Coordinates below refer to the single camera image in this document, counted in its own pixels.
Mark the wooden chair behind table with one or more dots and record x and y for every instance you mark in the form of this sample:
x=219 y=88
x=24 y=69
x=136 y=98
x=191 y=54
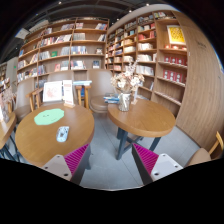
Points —
x=82 y=87

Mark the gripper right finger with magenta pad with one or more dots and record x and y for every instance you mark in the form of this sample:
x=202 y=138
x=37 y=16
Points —
x=152 y=166

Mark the round wooden table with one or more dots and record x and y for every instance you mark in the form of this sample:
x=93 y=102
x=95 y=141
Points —
x=144 y=119
x=38 y=144

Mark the white pink picture board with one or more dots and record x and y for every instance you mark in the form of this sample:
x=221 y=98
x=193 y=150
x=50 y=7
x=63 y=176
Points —
x=52 y=91

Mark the yellow poster on shelf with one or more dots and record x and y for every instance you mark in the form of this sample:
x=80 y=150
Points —
x=175 y=35

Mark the wooden bookshelf wall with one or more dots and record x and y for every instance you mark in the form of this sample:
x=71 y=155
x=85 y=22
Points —
x=75 y=44
x=163 y=65

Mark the round wooden table left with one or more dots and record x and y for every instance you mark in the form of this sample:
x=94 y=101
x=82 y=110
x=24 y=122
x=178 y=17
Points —
x=38 y=144

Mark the wooden bookshelf right wall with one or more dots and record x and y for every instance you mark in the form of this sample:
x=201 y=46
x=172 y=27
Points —
x=163 y=65

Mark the wooden chair right edge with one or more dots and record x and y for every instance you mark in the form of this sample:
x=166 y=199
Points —
x=202 y=155

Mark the glass vase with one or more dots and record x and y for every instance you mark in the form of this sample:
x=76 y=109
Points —
x=124 y=102

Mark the wooden table far left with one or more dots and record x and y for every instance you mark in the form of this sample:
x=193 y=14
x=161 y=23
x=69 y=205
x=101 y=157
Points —
x=6 y=129

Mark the white standing sign card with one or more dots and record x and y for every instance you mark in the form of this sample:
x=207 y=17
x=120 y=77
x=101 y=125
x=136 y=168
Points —
x=68 y=93

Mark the round wooden table right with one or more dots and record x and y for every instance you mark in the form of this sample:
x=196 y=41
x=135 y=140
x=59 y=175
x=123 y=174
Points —
x=144 y=119

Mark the dried flower bouquet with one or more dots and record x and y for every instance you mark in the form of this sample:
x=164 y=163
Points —
x=128 y=81

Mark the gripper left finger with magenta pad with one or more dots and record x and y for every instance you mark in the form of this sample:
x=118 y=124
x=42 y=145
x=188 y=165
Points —
x=70 y=167

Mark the brown padded chair centre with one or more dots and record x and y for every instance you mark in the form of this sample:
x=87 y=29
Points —
x=101 y=84

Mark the wooden bookshelf left wall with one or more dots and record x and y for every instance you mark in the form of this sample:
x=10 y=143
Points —
x=75 y=44

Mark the stack of books on chair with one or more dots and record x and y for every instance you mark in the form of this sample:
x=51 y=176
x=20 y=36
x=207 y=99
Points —
x=111 y=98

